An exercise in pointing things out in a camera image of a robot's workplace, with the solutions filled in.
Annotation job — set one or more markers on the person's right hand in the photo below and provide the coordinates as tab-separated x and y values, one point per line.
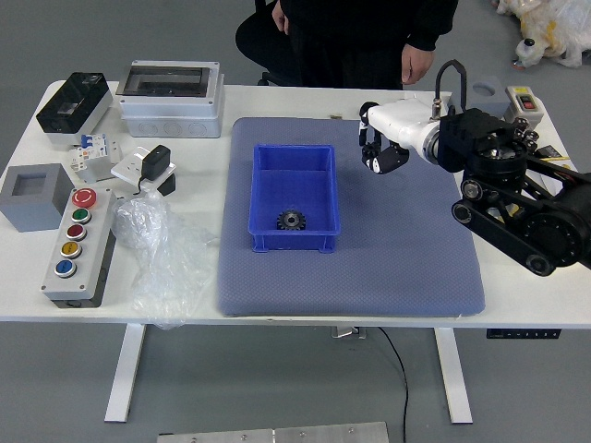
280	16

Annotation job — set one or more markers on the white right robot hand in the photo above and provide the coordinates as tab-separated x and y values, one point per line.
397	120

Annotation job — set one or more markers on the person's left hand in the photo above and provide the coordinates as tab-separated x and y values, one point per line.
418	62

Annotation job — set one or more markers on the small black gear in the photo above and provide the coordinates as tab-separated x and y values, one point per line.
370	150

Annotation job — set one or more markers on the big black gear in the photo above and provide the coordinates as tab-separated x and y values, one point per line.
291	220

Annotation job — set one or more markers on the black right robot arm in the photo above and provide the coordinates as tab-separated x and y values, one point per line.
485	138

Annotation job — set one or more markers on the person's left forearm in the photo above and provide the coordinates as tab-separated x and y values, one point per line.
434	23

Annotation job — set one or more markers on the grey box with round hole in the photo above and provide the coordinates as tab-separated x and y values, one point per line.
489	92

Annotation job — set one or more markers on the blue plastic box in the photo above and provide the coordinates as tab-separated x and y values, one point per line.
291	189

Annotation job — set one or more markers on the white distribution box clear window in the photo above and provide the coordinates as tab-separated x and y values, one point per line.
171	111

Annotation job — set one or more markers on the yellow white cardboard box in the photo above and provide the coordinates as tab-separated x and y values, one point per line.
554	187

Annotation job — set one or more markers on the grey hollow square box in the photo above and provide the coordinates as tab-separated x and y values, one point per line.
32	212

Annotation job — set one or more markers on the black office chair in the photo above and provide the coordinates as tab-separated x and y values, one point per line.
258	46

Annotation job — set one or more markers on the person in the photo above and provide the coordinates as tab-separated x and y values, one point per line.
351	37

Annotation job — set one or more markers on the plush toy in plastic bag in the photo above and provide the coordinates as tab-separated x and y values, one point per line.
535	27

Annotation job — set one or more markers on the small flat black device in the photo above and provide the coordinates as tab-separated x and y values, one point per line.
552	152

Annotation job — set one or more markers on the grey-blue padded mat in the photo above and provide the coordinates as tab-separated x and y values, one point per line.
369	277

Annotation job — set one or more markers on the black power adapter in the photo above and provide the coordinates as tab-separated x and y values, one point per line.
154	161

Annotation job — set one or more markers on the small black block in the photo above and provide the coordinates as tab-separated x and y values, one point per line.
168	185

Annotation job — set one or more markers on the small white plastic part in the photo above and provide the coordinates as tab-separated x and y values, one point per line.
116	152

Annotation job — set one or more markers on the white socket plate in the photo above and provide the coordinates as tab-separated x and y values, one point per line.
127	168

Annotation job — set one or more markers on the white blue circuit breaker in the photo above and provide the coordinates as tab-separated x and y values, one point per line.
90	154

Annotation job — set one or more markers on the black table control panel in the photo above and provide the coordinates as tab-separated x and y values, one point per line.
524	333

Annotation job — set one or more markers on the white table leg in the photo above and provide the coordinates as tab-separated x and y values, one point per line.
454	374
124	374

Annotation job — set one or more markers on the clear crumpled plastic bag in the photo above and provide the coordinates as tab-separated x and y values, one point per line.
161	258

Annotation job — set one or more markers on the grey five-button control station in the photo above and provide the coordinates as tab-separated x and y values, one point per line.
69	277

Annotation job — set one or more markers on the silver metal plate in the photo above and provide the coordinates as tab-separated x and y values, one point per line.
277	434

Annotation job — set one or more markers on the white wall switch plate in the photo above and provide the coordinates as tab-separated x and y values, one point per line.
444	102

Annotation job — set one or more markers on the grey red-black button switch box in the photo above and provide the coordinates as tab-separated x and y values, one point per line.
526	104

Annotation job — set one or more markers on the metal under-table bracket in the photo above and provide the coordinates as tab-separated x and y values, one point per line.
348	332

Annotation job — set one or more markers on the black-lidded white enclosure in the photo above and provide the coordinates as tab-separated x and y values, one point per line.
69	106

